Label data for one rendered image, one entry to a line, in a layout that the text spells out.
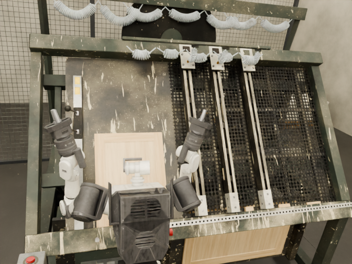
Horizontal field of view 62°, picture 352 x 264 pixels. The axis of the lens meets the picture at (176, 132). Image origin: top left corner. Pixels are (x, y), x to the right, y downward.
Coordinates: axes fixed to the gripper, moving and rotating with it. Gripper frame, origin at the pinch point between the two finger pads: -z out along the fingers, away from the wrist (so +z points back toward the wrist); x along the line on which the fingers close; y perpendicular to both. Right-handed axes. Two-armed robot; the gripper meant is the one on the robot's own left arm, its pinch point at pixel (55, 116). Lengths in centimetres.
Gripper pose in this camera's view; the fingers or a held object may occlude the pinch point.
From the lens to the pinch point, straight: 141.9
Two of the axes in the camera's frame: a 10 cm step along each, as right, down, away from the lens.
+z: 1.9, 9.1, 3.8
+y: 7.4, 1.3, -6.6
